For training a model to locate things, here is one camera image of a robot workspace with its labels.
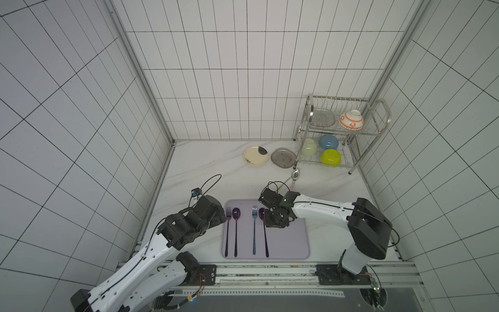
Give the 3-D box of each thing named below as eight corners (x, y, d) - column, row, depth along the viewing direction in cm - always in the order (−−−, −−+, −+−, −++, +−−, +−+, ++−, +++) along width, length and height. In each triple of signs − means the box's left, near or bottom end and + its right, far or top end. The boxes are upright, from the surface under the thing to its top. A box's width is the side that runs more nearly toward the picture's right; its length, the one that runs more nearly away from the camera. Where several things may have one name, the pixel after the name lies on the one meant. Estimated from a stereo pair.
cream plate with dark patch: (243, 166, 110) (242, 163, 108) (243, 148, 119) (243, 145, 117) (269, 166, 110) (269, 163, 108) (267, 148, 119) (267, 145, 117)
